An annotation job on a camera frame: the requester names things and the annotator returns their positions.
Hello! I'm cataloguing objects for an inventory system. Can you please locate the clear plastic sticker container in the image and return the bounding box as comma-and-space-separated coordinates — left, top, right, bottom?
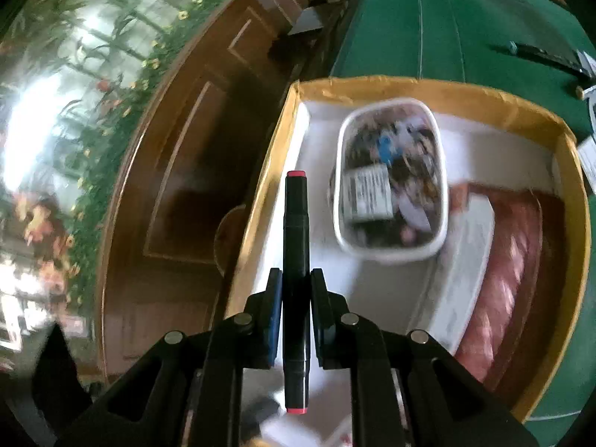
330, 97, 451, 262

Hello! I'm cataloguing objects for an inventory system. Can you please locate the black marker with pink ends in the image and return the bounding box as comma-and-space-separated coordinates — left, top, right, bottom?
281, 170, 312, 416

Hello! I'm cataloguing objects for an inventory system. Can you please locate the black pen with teal cap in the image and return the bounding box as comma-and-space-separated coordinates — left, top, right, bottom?
507, 41, 593, 76

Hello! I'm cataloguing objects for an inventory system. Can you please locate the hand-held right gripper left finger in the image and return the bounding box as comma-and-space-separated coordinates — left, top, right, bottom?
56, 267, 284, 447

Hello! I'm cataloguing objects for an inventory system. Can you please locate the red packet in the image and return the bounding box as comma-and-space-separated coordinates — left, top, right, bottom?
453, 184, 568, 403

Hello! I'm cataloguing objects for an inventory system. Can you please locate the floral wall mural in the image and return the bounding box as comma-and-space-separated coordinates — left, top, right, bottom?
0, 0, 236, 364

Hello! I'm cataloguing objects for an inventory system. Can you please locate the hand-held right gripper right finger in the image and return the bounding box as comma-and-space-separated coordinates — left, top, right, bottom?
310, 267, 538, 447

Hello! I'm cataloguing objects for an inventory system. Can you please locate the cardboard box with white lining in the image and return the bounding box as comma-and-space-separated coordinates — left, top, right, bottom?
223, 74, 593, 425

